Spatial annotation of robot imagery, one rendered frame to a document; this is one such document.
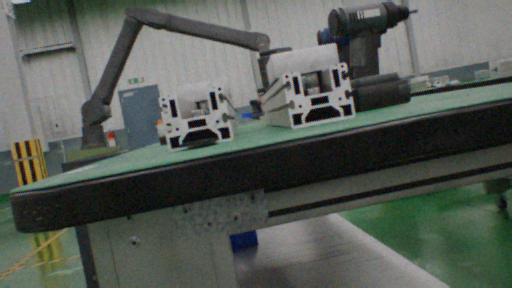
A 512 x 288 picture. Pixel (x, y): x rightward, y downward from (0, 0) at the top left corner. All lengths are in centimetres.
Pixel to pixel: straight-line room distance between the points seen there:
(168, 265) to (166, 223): 5
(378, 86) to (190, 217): 57
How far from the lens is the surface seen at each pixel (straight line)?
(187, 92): 108
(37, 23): 1345
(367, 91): 102
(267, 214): 59
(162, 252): 60
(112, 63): 180
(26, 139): 788
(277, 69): 82
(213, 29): 175
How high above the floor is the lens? 81
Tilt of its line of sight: 3 degrees down
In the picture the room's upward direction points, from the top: 11 degrees counter-clockwise
